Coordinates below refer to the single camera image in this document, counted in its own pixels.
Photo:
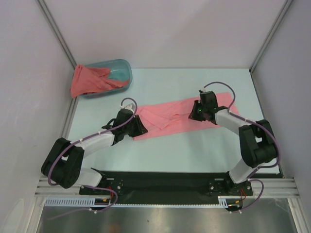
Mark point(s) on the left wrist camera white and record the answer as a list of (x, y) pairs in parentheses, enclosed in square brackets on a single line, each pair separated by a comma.
[(131, 107)]

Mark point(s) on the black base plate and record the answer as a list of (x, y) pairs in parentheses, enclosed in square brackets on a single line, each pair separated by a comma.
[(167, 188)]

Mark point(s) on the aluminium corner post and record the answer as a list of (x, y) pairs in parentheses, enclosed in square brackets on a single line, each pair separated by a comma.
[(56, 31), (272, 32)]

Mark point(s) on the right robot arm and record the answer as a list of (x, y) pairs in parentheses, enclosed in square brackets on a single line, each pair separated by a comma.
[(258, 145)]

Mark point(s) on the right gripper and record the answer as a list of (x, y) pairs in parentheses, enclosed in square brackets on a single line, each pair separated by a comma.
[(194, 115)]

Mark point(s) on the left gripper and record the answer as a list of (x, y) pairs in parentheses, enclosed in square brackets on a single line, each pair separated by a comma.
[(140, 129)]

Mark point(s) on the right aluminium corner post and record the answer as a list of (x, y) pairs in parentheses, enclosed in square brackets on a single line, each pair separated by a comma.
[(272, 32)]

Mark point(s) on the teal plastic bin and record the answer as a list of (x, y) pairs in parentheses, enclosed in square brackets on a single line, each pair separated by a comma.
[(120, 70)]

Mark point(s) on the light pink t shirt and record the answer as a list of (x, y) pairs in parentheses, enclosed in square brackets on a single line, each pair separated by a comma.
[(169, 118)]

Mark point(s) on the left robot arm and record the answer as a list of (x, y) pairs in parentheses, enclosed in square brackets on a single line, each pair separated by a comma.
[(63, 165)]

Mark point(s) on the left aluminium corner post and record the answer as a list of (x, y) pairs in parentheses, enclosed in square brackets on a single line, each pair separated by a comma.
[(56, 31)]

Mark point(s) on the aluminium front rail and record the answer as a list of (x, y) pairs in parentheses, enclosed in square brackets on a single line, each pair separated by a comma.
[(273, 188)]

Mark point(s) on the salmon red t shirt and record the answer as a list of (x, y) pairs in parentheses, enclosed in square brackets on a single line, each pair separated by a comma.
[(93, 80)]

